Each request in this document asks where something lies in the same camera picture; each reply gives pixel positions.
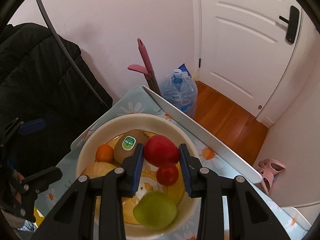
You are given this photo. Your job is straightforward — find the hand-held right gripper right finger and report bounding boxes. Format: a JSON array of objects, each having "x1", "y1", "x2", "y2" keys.
[{"x1": 178, "y1": 143, "x2": 292, "y2": 240}]

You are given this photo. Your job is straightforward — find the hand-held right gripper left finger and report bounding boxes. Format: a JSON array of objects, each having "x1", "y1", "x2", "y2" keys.
[{"x1": 32, "y1": 143, "x2": 144, "y2": 240}]

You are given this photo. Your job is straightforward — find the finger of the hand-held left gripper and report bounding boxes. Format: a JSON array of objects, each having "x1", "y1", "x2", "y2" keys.
[
  {"x1": 9, "y1": 166, "x2": 63, "y2": 222},
  {"x1": 0, "y1": 117, "x2": 47, "y2": 153}
]

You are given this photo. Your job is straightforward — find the small red tomato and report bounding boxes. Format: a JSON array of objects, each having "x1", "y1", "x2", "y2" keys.
[
  {"x1": 144, "y1": 135, "x2": 180, "y2": 168},
  {"x1": 156, "y1": 165, "x2": 179, "y2": 186}
]

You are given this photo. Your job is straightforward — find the brown kiwi with green sticker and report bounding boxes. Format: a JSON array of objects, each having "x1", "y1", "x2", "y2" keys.
[{"x1": 113, "y1": 129, "x2": 150, "y2": 164}]

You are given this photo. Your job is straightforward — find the large red-yellow apple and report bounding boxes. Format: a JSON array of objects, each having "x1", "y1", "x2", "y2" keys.
[{"x1": 80, "y1": 162, "x2": 118, "y2": 179}]

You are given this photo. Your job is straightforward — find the green apple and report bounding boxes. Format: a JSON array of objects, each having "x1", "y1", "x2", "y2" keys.
[{"x1": 133, "y1": 191, "x2": 177, "y2": 230}]

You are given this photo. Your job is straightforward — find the cream bowl with duck print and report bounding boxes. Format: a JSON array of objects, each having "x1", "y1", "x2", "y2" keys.
[{"x1": 76, "y1": 114, "x2": 200, "y2": 240}]

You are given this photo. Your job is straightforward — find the person's left hand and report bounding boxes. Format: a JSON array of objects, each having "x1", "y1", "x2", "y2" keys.
[{"x1": 12, "y1": 169, "x2": 25, "y2": 183}]

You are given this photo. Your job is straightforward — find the large orange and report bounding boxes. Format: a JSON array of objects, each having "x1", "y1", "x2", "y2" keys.
[{"x1": 95, "y1": 144, "x2": 114, "y2": 162}]

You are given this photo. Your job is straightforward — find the black padded jacket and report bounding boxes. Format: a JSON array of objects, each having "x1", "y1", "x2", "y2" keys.
[{"x1": 0, "y1": 22, "x2": 113, "y2": 180}]

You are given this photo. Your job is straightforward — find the light blue daisy tablecloth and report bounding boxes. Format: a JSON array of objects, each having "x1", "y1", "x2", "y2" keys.
[{"x1": 32, "y1": 86, "x2": 308, "y2": 240}]

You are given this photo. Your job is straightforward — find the metal rack pole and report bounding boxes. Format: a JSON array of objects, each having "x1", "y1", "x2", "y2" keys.
[{"x1": 34, "y1": 0, "x2": 112, "y2": 108}]

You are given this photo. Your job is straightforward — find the pink slipper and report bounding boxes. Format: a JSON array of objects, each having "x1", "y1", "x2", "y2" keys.
[
  {"x1": 258, "y1": 159, "x2": 286, "y2": 175},
  {"x1": 259, "y1": 170, "x2": 275, "y2": 194}
]

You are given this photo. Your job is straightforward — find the clear blue water jug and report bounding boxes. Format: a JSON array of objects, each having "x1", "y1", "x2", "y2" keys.
[{"x1": 159, "y1": 63, "x2": 198, "y2": 119}]

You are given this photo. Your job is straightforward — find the white panelled door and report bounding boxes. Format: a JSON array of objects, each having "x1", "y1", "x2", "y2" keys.
[{"x1": 190, "y1": 0, "x2": 304, "y2": 128}]

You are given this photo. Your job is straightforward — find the black door handle lock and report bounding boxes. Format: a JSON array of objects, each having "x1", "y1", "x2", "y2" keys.
[{"x1": 279, "y1": 5, "x2": 300, "y2": 44}]

